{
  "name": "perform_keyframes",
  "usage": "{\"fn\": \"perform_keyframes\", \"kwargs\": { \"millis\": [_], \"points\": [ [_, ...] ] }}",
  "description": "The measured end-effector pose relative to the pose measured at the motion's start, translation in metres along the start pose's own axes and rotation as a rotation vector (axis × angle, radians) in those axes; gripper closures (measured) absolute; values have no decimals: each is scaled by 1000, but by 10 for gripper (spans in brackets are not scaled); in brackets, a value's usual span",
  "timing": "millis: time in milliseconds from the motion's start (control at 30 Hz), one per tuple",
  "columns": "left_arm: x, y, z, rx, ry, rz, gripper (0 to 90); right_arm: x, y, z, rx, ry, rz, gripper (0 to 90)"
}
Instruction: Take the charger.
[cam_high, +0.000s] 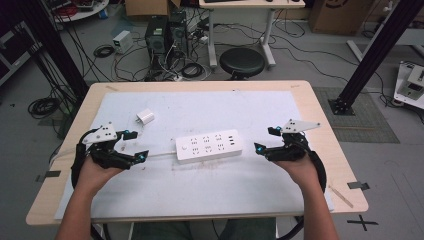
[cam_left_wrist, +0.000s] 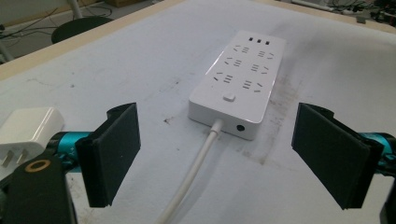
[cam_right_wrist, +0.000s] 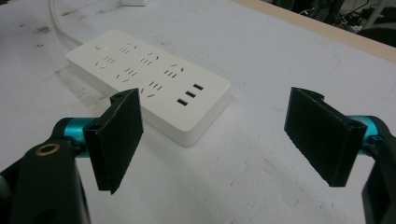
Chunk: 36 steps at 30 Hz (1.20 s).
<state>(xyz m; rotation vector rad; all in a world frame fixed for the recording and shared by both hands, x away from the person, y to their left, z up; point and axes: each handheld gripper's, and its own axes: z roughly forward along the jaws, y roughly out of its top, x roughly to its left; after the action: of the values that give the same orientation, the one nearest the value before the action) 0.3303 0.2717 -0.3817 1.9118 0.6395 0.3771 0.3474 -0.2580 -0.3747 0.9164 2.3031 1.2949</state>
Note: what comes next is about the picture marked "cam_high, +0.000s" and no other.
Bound black cable coil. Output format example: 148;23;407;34
27;96;62;120
92;44;116;59
180;62;205;80

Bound grey floor mat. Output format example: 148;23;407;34
312;86;401;145

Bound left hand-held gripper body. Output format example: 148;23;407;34
82;122;134;171

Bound white power strip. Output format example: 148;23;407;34
175;129;244;165

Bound dark metal shelf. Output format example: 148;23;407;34
0;20;42;87

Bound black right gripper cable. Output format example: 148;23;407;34
275;132;328;240

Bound white power strip cable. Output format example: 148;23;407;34
49;150;178;168

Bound person's right hand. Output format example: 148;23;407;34
274;153;320;194

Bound white table mat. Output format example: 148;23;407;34
54;90;335;222

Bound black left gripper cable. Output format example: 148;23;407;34
70;127;102;190

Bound black metal post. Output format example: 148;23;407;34
327;0;424;116
5;0;90;102

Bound white charger adapter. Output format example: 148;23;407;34
135;108;156;126

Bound wooden table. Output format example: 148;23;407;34
25;79;370;228

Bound black round stool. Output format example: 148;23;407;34
218;47;267;81

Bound thin wooden stick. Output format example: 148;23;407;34
327;184;355;210

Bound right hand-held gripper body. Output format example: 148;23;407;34
265;118;322;163

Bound round white table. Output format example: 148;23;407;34
49;0;110;24

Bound person's left hand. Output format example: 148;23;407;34
75;155;125;194

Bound large cardboard box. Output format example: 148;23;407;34
307;0;375;37

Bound black computer tower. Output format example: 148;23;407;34
144;15;170;72
167;10;190;58

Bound person's legs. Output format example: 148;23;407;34
130;217;278;240

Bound white desk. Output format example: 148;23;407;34
198;0;306;70

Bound black tape cross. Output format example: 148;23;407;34
346;214;380;232

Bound white metal device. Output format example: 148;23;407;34
393;60;424;111

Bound grey tape strip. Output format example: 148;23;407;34
35;170;62;183
346;181;371;191

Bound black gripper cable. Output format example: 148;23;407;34
70;127;102;190
275;132;328;240

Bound white power supply box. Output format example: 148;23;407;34
112;30;135;55

